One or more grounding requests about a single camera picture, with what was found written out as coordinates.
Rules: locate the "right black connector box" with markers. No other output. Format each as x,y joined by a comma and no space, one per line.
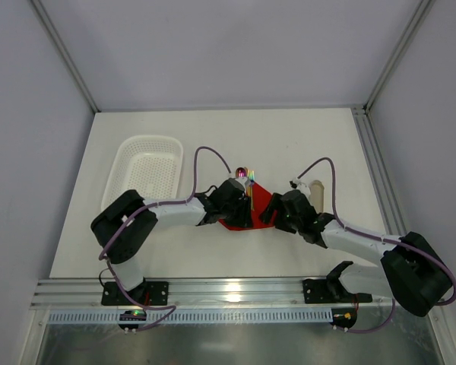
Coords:
343,318

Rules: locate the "white slotted cable duct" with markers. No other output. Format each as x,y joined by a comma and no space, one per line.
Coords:
196,316

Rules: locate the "aluminium frame post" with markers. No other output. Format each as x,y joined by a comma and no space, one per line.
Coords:
399,51
62,50

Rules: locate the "beige oblong utensil tray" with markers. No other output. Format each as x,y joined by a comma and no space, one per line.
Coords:
317,191

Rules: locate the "iridescent rainbow spoon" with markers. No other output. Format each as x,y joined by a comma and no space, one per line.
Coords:
242,172

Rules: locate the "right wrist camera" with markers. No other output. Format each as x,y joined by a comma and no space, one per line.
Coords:
301,186

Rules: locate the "aluminium right side rail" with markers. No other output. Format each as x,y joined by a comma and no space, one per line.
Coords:
388,202

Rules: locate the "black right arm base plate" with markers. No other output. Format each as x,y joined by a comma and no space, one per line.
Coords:
323,291

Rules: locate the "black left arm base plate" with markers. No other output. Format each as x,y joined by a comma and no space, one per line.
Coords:
149,293

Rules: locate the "aluminium front rail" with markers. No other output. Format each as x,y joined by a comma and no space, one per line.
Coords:
190,292

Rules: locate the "iridescent rainbow fork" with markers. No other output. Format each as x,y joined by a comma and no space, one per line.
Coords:
252,176

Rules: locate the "left aluminium frame post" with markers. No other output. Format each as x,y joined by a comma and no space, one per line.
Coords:
62,50

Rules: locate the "black connector box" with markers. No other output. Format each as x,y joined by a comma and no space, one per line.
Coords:
131,321
343,318

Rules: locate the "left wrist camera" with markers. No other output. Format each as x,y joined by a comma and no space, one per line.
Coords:
244,181

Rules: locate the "aluminium rail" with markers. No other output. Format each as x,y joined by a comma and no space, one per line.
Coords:
190,292
388,202

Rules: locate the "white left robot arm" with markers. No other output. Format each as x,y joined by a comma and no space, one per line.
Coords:
123,227

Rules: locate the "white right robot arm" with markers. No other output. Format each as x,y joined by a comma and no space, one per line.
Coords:
403,268

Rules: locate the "red paper napkin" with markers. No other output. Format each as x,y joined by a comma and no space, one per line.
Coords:
260,198

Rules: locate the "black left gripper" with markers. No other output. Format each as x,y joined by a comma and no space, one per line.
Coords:
242,207

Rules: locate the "gold knife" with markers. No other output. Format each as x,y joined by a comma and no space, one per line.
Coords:
251,194

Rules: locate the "white perforated plastic basket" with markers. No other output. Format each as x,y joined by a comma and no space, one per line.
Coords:
149,164

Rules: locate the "right aluminium frame post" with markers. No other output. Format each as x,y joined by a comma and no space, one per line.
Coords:
399,51

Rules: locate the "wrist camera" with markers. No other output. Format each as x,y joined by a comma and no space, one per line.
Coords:
244,181
301,186

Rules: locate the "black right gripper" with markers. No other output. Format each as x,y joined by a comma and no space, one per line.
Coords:
280,209

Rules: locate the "left black connector box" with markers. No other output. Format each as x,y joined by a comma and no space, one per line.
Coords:
131,321

